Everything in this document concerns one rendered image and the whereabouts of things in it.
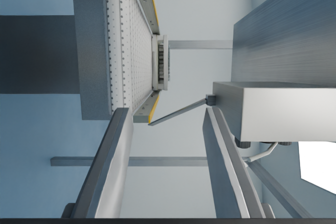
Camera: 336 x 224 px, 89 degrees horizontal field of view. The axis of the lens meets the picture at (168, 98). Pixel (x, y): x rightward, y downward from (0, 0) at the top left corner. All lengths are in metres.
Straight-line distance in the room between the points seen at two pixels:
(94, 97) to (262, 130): 0.34
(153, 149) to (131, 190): 0.92
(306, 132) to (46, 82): 0.60
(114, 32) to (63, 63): 0.22
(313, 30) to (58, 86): 0.64
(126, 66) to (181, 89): 3.41
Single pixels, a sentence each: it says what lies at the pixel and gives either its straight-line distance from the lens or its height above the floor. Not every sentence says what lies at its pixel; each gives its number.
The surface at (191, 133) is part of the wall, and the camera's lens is 3.72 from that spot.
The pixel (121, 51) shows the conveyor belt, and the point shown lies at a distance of 0.34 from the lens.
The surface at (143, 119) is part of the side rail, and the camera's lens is 0.34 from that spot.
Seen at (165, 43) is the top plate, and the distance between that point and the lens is 0.78.
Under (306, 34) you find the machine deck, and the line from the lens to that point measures 0.56.
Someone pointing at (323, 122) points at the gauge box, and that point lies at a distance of 0.43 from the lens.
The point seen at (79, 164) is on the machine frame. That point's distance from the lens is 1.73.
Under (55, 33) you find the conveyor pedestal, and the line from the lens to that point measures 0.54.
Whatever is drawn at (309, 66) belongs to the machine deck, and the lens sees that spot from 0.53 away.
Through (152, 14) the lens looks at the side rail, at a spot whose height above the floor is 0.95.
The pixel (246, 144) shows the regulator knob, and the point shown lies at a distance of 0.40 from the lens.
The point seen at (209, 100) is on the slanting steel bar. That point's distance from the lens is 0.51.
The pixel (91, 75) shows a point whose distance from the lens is 0.38.
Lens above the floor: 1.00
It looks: level
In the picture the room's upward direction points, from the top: 90 degrees clockwise
